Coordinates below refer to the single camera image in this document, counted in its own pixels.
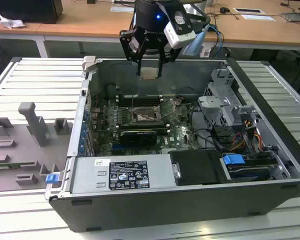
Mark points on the blue case latch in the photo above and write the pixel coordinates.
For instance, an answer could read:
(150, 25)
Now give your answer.
(51, 178)

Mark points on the black RAM slot bank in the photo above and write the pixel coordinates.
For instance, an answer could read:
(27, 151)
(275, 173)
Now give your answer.
(140, 99)
(142, 126)

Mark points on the wooden desk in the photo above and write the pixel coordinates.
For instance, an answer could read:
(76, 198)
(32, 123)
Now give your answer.
(90, 22)

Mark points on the silver square CPU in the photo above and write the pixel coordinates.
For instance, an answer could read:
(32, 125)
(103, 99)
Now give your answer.
(149, 73)

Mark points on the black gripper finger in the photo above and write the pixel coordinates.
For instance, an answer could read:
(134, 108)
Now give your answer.
(168, 56)
(133, 53)

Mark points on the green motherboard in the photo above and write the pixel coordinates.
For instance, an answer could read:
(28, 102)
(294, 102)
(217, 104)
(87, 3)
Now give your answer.
(181, 135)

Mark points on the black computer tower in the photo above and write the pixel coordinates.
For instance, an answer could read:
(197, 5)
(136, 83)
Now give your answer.
(25, 11)

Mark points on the silver metal drive cage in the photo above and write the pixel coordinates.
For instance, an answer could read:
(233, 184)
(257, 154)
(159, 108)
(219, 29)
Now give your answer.
(220, 102)

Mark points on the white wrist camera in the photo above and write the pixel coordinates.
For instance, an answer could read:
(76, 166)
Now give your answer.
(177, 37)

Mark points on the blue expansion slot clips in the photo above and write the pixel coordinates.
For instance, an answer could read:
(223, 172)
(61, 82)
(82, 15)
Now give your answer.
(83, 135)

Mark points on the grey parts rack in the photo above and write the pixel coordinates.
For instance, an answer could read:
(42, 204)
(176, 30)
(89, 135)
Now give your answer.
(20, 152)

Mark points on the black graphics card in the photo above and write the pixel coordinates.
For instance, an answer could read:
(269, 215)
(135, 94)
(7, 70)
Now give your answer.
(137, 137)

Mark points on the grey power supply unit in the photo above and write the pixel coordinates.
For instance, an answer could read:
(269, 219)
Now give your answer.
(87, 175)

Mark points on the CPU socket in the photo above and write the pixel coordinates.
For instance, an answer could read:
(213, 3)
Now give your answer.
(143, 116)

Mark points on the black open PC case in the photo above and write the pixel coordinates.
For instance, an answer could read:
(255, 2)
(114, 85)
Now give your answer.
(165, 212)

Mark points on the crumpled white paper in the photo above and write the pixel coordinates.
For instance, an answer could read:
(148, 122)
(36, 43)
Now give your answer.
(11, 22)

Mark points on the white sheet of paper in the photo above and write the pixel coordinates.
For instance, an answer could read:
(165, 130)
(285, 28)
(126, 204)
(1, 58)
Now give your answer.
(257, 17)

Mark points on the flat grey tray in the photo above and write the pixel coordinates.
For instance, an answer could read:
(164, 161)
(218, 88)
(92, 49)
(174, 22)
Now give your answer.
(295, 17)

